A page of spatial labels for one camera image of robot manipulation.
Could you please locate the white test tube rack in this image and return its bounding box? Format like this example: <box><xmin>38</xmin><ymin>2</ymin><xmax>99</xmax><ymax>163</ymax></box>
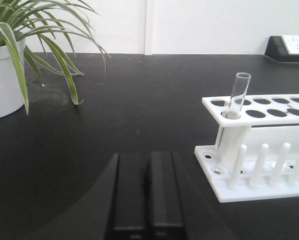
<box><xmin>194</xmin><ymin>94</ymin><xmax>299</xmax><ymax>203</ymax></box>

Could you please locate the black white power socket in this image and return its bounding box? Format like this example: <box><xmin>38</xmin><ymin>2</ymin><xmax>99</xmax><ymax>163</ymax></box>
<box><xmin>264</xmin><ymin>35</ymin><xmax>299</xmax><ymax>63</ymax></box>

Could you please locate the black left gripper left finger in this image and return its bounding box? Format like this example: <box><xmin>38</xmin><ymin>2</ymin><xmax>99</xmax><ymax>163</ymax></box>
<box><xmin>106</xmin><ymin>153</ymin><xmax>145</xmax><ymax>240</ymax></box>

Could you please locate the green spider plant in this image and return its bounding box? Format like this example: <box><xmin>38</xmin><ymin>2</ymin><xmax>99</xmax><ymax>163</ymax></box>
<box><xmin>0</xmin><ymin>0</ymin><xmax>107</xmax><ymax>110</ymax></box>

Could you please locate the white plant pot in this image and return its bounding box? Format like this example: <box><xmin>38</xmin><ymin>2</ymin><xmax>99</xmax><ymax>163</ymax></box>
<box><xmin>0</xmin><ymin>46</ymin><xmax>24</xmax><ymax>118</ymax></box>

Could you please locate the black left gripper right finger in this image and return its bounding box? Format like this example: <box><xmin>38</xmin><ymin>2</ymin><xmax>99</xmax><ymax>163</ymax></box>
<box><xmin>147</xmin><ymin>151</ymin><xmax>186</xmax><ymax>240</ymax></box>

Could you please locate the clear glass test tube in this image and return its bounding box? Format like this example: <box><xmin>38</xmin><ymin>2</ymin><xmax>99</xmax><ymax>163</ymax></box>
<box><xmin>211</xmin><ymin>72</ymin><xmax>251</xmax><ymax>175</ymax></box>

